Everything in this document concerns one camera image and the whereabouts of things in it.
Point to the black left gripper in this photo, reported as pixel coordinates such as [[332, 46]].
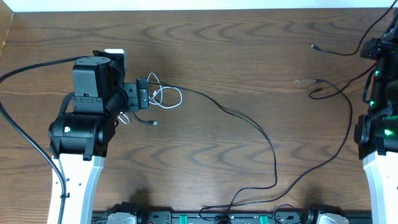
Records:
[[142, 94]]

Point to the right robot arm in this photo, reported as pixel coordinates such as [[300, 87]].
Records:
[[376, 131]]

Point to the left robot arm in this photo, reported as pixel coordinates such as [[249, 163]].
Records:
[[79, 139]]

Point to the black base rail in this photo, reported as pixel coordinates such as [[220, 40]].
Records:
[[283, 216]]

